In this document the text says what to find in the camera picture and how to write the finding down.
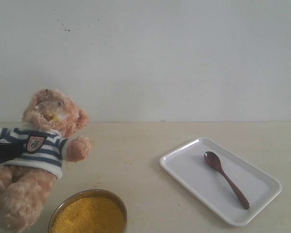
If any plush teddy bear striped sweater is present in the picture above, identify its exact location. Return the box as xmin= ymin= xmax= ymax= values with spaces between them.
xmin=0 ymin=89 xmax=93 ymax=233

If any dark brown wooden spoon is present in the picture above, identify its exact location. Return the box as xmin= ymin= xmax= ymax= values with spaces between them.
xmin=204 ymin=151 xmax=250 ymax=210

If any metal bowl of yellow millet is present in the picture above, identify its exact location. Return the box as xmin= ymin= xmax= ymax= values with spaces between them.
xmin=48 ymin=189 xmax=128 ymax=233

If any white rectangular plastic tray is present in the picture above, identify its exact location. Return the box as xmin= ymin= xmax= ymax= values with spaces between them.
xmin=160 ymin=137 xmax=282 ymax=227

